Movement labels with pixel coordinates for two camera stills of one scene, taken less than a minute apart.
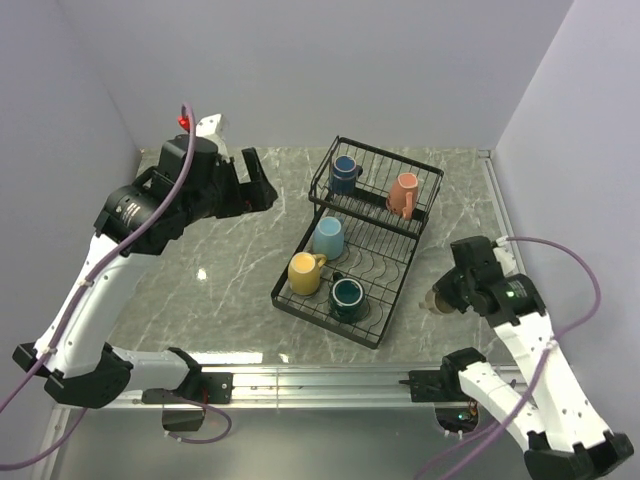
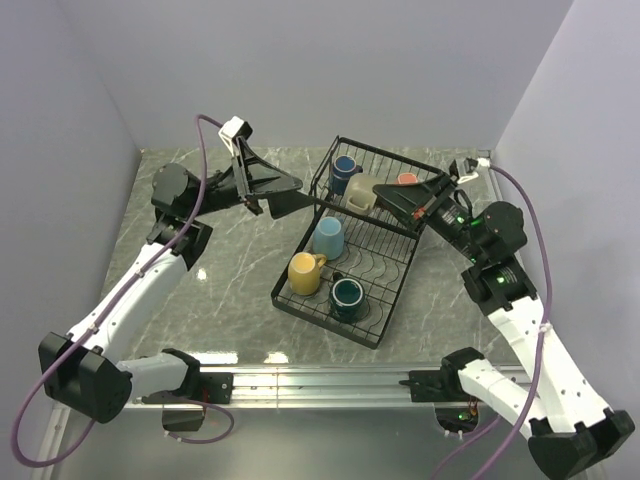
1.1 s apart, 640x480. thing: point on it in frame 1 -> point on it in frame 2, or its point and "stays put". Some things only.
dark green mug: (348, 304) stays put
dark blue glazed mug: (345, 172) stays put
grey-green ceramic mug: (434, 301) -> (359, 193)
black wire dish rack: (371, 208) stays put
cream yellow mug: (304, 272) stays put
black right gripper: (443, 286) -> (407, 200)
